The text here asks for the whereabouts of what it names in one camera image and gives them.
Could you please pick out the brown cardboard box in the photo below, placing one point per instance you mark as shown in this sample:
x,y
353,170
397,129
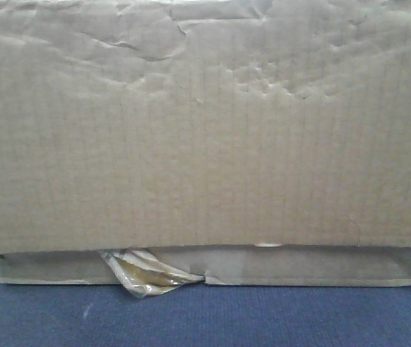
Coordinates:
x,y
253,142

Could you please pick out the crumpled clear packing tape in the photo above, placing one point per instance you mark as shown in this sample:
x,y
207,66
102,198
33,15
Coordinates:
x,y
143,274

